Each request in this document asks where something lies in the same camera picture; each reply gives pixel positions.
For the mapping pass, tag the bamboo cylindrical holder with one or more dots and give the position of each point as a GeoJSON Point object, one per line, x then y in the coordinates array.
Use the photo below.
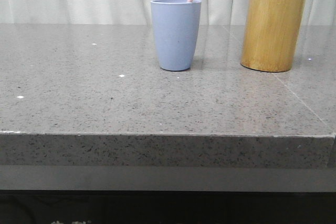
{"type": "Point", "coordinates": [271, 33]}

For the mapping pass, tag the dark cabinet under counter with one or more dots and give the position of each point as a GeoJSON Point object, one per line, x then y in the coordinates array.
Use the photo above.
{"type": "Point", "coordinates": [103, 194]}

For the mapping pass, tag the blue plastic cup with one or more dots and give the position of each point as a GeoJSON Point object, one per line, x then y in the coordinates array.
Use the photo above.
{"type": "Point", "coordinates": [175, 27]}

